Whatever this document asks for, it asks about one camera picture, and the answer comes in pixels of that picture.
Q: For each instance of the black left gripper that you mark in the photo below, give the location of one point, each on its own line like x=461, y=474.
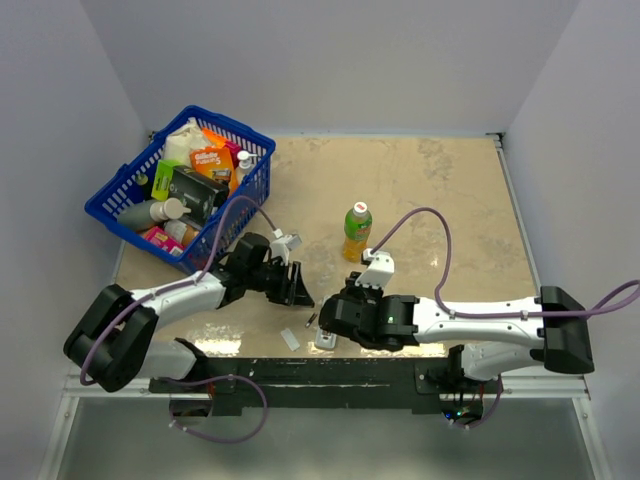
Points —
x=290, y=291

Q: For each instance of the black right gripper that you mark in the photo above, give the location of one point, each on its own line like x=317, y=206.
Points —
x=353, y=289

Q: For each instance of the white battery compartment cover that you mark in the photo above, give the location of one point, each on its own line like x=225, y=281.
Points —
x=290, y=339

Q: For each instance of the white remote control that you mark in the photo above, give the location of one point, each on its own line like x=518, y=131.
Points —
x=325, y=340

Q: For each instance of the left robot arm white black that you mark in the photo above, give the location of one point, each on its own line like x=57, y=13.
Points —
x=113, y=342

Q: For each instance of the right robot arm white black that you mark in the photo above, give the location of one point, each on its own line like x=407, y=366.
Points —
x=490, y=338

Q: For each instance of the orange juice bottle green label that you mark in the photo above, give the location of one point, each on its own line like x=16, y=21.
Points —
x=357, y=226

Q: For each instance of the amber bottle white label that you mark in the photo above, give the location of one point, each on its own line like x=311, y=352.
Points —
x=181, y=232

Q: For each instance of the white pump bottle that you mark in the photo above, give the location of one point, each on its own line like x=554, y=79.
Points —
x=246, y=162

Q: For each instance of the black product box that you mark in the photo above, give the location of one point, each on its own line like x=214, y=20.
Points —
x=202, y=195

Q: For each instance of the pink product box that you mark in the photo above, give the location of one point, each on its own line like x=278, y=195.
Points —
x=160, y=239

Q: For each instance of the orange razor blade package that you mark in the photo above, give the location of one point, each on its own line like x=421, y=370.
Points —
x=215, y=163

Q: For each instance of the grey bottle beige cap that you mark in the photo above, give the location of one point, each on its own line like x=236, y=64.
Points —
x=145, y=215

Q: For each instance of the lime green box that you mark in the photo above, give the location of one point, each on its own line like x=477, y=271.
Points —
x=162, y=180

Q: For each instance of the beige cloth bag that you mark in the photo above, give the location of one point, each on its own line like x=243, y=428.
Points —
x=181, y=143

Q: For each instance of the blue plastic basket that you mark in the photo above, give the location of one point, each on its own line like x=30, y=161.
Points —
x=225, y=226

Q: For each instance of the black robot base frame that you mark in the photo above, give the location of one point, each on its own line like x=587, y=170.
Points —
x=224, y=386

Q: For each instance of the aluminium table edge rail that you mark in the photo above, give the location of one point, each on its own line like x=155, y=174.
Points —
x=533, y=382

